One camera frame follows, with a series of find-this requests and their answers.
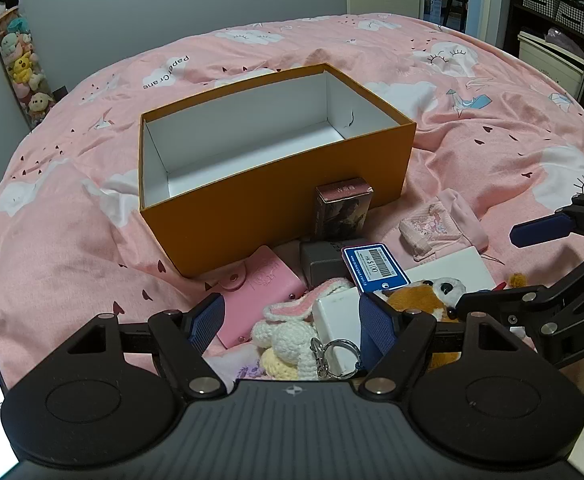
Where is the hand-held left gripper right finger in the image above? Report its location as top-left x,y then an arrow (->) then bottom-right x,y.
359,291 -> 538,398

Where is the orange cardboard box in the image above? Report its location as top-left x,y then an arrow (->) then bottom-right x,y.
138,62 -> 417,278

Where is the clear tube of plush toys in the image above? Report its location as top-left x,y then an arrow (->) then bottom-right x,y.
0,7 -> 57,131

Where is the blue white card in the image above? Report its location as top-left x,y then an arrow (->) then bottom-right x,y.
341,243 -> 411,293

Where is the small white box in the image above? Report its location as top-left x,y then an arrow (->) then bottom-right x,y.
312,287 -> 373,378

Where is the small pink card box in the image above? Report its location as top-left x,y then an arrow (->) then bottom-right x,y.
314,176 -> 375,241

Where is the pink card holder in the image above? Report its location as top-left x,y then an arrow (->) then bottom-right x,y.
207,245 -> 307,351

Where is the dark wooden shelf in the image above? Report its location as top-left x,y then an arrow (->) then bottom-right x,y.
502,0 -> 584,106

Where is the orange fox plush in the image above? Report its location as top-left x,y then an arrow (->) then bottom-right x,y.
384,277 -> 468,371

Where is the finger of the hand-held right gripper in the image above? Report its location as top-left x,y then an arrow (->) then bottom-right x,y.
456,242 -> 584,331
511,191 -> 584,248

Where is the pink printed underwear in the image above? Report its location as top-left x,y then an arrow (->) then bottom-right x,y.
398,188 -> 490,263

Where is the checked storage basket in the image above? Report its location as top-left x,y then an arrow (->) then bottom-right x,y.
522,0 -> 560,18
554,0 -> 584,36

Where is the white storage bin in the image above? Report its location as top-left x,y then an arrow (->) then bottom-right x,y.
517,30 -> 584,92

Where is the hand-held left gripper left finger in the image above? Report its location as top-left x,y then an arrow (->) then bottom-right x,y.
46,292 -> 227,401

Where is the purple bag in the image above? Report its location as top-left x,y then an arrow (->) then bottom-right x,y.
544,27 -> 584,58

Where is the grey box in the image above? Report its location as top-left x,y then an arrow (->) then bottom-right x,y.
299,239 -> 355,288

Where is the white crochet bunny keychain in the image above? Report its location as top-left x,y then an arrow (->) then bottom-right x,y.
249,280 -> 363,383

